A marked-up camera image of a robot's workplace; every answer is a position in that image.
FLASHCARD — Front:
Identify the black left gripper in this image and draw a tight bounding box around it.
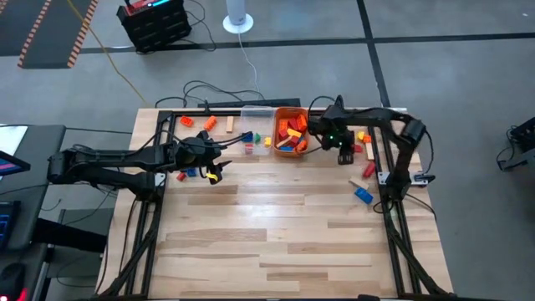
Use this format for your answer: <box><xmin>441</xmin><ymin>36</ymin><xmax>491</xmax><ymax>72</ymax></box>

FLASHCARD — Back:
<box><xmin>194</xmin><ymin>130</ymin><xmax>233</xmax><ymax>185</ymax></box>

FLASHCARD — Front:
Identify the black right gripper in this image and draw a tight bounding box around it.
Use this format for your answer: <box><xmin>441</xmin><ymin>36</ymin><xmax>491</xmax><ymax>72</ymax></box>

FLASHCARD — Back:
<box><xmin>321</xmin><ymin>125</ymin><xmax>357</xmax><ymax>166</ymax></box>

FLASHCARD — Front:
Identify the clear plastic bin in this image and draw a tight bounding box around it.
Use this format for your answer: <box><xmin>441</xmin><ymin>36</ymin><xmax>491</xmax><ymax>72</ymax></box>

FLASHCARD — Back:
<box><xmin>239</xmin><ymin>105</ymin><xmax>277</xmax><ymax>157</ymax></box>

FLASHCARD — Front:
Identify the black power strip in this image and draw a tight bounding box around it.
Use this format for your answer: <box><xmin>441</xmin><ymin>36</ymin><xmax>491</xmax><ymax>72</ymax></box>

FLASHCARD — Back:
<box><xmin>196</xmin><ymin>97</ymin><xmax>302</xmax><ymax>110</ymax></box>

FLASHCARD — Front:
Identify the orange plastic bin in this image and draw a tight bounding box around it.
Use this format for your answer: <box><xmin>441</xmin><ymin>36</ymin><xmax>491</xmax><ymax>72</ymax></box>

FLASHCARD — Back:
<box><xmin>272</xmin><ymin>106</ymin><xmax>313</xmax><ymax>159</ymax></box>

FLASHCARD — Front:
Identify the black storage crate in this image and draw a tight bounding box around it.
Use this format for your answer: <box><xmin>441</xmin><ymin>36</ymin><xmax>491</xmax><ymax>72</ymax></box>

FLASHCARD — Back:
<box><xmin>115</xmin><ymin>0</ymin><xmax>193</xmax><ymax>54</ymax></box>

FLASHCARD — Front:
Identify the black desk base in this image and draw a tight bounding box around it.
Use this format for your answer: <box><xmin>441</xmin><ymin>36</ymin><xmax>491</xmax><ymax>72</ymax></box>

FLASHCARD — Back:
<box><xmin>32</xmin><ymin>207</ymin><xmax>115</xmax><ymax>254</ymax></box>

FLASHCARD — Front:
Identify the red device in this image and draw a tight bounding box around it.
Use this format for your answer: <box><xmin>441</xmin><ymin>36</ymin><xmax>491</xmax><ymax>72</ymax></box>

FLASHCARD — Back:
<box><xmin>124</xmin><ymin>0</ymin><xmax>173</xmax><ymax>17</ymax></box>

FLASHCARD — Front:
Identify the black floor equipment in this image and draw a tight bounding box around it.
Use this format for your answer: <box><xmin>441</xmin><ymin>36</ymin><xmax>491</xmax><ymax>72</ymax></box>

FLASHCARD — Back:
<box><xmin>494</xmin><ymin>115</ymin><xmax>535</xmax><ymax>172</ymax></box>

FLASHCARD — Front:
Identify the dark grey desk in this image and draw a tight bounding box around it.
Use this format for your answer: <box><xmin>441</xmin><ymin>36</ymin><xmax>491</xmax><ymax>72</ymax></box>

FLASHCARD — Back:
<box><xmin>0</xmin><ymin>124</ymin><xmax>67</xmax><ymax>252</ymax></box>

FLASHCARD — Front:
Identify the tilted monitor screen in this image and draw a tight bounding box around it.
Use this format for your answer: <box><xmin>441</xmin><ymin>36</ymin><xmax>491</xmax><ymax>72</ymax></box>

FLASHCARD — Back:
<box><xmin>0</xmin><ymin>150</ymin><xmax>32</xmax><ymax>177</ymax></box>

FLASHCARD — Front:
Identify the white sheet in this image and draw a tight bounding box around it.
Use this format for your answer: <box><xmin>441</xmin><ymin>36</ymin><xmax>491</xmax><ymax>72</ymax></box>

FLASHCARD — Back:
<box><xmin>0</xmin><ymin>125</ymin><xmax>28</xmax><ymax>156</ymax></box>

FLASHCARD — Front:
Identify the black striped floor mat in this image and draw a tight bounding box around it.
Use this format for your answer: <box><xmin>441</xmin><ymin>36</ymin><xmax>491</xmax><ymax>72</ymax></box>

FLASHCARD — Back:
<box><xmin>0</xmin><ymin>0</ymin><xmax>100</xmax><ymax>70</ymax></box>

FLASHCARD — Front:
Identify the black keyboard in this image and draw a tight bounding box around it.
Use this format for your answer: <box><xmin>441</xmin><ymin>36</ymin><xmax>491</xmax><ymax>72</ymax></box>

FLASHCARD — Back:
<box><xmin>0</xmin><ymin>200</ymin><xmax>22</xmax><ymax>252</ymax></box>

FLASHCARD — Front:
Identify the black computer mouse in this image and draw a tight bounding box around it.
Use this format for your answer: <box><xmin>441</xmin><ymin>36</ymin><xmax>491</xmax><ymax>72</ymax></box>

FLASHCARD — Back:
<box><xmin>0</xmin><ymin>262</ymin><xmax>27</xmax><ymax>301</ymax></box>

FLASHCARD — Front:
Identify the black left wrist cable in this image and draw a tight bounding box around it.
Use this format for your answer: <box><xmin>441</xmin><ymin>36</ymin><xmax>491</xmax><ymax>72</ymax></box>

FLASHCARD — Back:
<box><xmin>207</xmin><ymin>131</ymin><xmax>254</xmax><ymax>148</ymax></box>

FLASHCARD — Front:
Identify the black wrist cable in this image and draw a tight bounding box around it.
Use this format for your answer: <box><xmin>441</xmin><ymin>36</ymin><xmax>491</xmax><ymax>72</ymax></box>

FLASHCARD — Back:
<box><xmin>207</xmin><ymin>131</ymin><xmax>254</xmax><ymax>148</ymax></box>
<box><xmin>306</xmin><ymin>94</ymin><xmax>339</xmax><ymax>156</ymax></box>

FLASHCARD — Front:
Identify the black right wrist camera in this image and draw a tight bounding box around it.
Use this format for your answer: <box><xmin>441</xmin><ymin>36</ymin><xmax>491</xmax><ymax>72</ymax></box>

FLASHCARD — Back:
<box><xmin>319</xmin><ymin>104</ymin><xmax>350</xmax><ymax>127</ymax></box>

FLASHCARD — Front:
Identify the black metal table frame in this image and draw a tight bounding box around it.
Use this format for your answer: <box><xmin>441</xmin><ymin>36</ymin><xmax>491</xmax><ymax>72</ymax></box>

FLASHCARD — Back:
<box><xmin>98</xmin><ymin>107</ymin><xmax>456</xmax><ymax>301</ymax></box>

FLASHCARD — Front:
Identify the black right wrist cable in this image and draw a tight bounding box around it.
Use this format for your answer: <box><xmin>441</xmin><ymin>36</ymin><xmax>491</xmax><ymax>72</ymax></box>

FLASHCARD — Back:
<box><xmin>306</xmin><ymin>94</ymin><xmax>339</xmax><ymax>156</ymax></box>

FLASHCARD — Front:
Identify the black floor cable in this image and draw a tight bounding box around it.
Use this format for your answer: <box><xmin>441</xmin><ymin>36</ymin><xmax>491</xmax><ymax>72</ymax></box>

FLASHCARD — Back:
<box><xmin>154</xmin><ymin>95</ymin><xmax>189</xmax><ymax>109</ymax></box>
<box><xmin>181</xmin><ymin>79</ymin><xmax>267</xmax><ymax>104</ymax></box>

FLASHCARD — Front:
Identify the white cable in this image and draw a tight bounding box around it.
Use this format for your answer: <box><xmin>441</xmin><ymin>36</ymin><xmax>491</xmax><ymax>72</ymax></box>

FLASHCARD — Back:
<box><xmin>237</xmin><ymin>32</ymin><xmax>262</xmax><ymax>100</ymax></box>

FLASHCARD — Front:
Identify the white pedestal stand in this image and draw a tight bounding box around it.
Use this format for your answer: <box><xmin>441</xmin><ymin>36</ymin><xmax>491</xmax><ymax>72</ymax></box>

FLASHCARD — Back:
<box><xmin>222</xmin><ymin>0</ymin><xmax>255</xmax><ymax>35</ymax></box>

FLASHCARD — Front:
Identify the yellow cable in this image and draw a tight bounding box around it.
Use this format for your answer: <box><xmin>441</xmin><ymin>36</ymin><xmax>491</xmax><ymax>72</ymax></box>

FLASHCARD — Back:
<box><xmin>66</xmin><ymin>0</ymin><xmax>148</xmax><ymax>106</ymax></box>

